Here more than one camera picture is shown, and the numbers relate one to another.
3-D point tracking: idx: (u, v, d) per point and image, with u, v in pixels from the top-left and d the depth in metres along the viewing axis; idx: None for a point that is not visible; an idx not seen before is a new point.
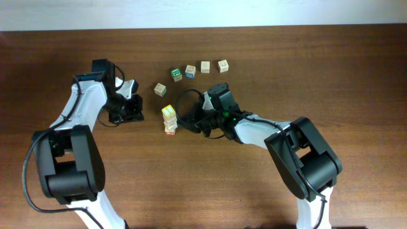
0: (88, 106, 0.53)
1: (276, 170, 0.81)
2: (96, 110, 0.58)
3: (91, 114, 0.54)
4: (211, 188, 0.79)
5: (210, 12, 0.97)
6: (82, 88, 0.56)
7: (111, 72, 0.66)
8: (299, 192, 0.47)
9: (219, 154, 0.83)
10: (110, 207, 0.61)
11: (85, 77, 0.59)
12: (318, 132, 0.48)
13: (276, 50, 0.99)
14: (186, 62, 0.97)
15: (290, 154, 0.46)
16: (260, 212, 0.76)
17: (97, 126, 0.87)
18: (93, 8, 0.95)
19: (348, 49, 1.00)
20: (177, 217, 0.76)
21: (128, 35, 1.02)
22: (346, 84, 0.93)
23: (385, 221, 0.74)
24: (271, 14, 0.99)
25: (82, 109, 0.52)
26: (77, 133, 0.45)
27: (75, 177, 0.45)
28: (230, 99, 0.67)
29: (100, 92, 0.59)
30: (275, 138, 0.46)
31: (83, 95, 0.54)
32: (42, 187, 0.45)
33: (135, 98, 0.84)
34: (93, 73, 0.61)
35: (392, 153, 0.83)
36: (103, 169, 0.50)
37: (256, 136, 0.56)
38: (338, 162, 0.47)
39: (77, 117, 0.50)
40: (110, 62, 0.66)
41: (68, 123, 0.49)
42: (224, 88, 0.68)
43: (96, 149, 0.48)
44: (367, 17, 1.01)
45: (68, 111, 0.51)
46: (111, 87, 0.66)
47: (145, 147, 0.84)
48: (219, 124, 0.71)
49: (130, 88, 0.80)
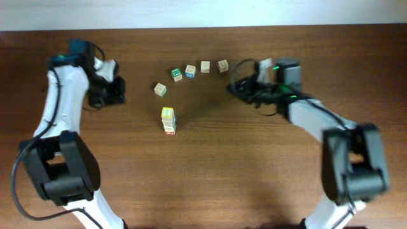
0: (70, 98, 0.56)
1: (276, 170, 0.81)
2: (79, 97, 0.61)
3: (76, 111, 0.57)
4: (211, 188, 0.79)
5: (210, 12, 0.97)
6: (62, 83, 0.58)
7: (91, 53, 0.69)
8: (336, 194, 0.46)
9: (219, 154, 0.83)
10: (109, 208, 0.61)
11: (63, 60, 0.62)
12: (381, 146, 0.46)
13: (276, 50, 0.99)
14: (186, 62, 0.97)
15: (344, 155, 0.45)
16: (261, 212, 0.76)
17: (97, 126, 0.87)
18: (93, 8, 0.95)
19: (348, 49, 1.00)
20: (177, 217, 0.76)
21: (128, 35, 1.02)
22: (346, 84, 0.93)
23: (385, 221, 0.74)
24: (271, 14, 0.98)
25: (65, 109, 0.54)
26: (66, 140, 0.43)
27: (70, 180, 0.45)
28: (295, 76, 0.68)
29: (78, 79, 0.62)
30: (337, 133, 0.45)
31: (62, 86, 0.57)
32: (38, 193, 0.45)
33: (116, 81, 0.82)
34: (72, 56, 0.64)
35: (392, 153, 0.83)
36: (96, 165, 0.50)
37: (315, 123, 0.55)
38: (386, 183, 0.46)
39: (62, 119, 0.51)
40: (91, 44, 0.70)
41: (55, 128, 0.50)
42: (295, 70, 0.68)
43: (86, 149, 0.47)
44: (367, 18, 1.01)
45: (50, 113, 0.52)
46: (91, 69, 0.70)
47: (145, 147, 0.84)
48: (276, 99, 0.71)
49: (112, 70, 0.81)
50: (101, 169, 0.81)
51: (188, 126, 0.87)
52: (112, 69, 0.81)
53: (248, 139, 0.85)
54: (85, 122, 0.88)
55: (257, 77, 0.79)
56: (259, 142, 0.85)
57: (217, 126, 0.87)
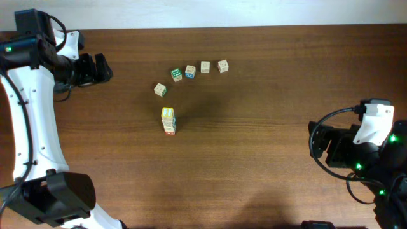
0: (41, 117, 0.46)
1: (276, 170, 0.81)
2: (51, 99, 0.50)
3: (51, 128, 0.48)
4: (212, 188, 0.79)
5: (210, 12, 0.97)
6: (25, 95, 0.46)
7: (44, 35, 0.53)
8: None
9: (219, 154, 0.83)
10: (108, 217, 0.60)
11: (11, 46, 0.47)
12: None
13: (276, 50, 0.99)
14: (186, 62, 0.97)
15: None
16: (260, 212, 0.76)
17: (97, 126, 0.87)
18: (93, 9, 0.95)
19: (348, 50, 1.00)
20: (178, 217, 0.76)
21: (128, 35, 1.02)
22: (346, 85, 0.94)
23: None
24: (270, 14, 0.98)
25: (40, 137, 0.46)
26: (55, 183, 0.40)
27: (67, 211, 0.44)
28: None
29: (45, 76, 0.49)
30: None
31: (28, 104, 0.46)
32: (32, 219, 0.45)
33: (84, 59, 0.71)
34: (24, 37, 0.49)
35: None
36: (91, 184, 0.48)
37: None
38: None
39: (41, 154, 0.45)
40: (37, 23, 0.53)
41: (36, 166, 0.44)
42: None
43: (79, 177, 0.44)
44: (366, 18, 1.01)
45: (25, 146, 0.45)
46: (52, 49, 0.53)
47: (145, 148, 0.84)
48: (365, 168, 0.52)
49: (74, 45, 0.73)
50: (102, 169, 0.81)
51: (189, 127, 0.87)
52: (75, 44, 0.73)
53: (248, 139, 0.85)
54: (86, 122, 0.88)
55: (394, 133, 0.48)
56: (259, 142, 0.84)
57: (217, 126, 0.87)
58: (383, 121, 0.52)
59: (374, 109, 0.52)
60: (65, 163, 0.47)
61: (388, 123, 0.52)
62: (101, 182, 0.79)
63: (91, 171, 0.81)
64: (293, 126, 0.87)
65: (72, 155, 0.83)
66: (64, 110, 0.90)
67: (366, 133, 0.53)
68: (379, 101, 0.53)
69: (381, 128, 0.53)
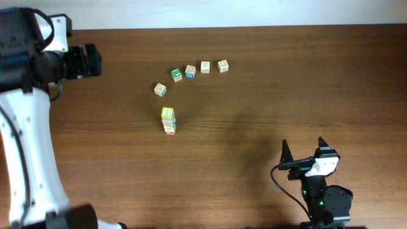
0: (37, 149, 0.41)
1: (276, 170, 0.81)
2: (49, 126, 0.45)
3: (49, 161, 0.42)
4: (212, 188, 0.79)
5: (210, 12, 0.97)
6: (18, 124, 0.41)
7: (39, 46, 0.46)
8: None
9: (219, 154, 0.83)
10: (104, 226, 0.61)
11: None
12: None
13: (276, 50, 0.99)
14: (186, 62, 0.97)
15: None
16: (261, 212, 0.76)
17: (98, 126, 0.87)
18: (93, 9, 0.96)
19: (348, 50, 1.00)
20: (177, 217, 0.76)
21: (128, 36, 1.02)
22: (346, 86, 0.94)
23: (385, 221, 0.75)
24: (271, 14, 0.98)
25: (36, 173, 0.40)
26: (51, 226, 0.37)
27: None
28: (340, 208, 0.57)
29: (39, 98, 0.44)
30: None
31: (21, 135, 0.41)
32: None
33: (73, 49, 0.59)
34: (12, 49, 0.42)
35: (392, 153, 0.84)
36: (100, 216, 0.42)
37: None
38: None
39: (38, 193, 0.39)
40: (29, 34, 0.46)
41: (34, 208, 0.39)
42: (343, 206, 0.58)
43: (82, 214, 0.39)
44: (365, 18, 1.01)
45: (19, 186, 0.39)
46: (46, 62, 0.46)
47: (145, 147, 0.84)
48: (308, 195, 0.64)
49: (62, 37, 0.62)
50: (102, 168, 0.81)
51: (189, 127, 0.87)
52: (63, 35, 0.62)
53: (248, 140, 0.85)
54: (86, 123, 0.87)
55: (324, 174, 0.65)
56: (259, 142, 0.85)
57: (217, 126, 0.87)
58: (327, 169, 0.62)
59: (322, 163, 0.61)
60: (67, 199, 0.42)
61: (331, 168, 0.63)
62: (102, 182, 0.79)
63: (91, 171, 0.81)
64: (293, 126, 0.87)
65: (72, 154, 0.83)
66: (65, 109, 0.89)
67: (314, 174, 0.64)
68: (328, 154, 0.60)
69: (325, 172, 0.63)
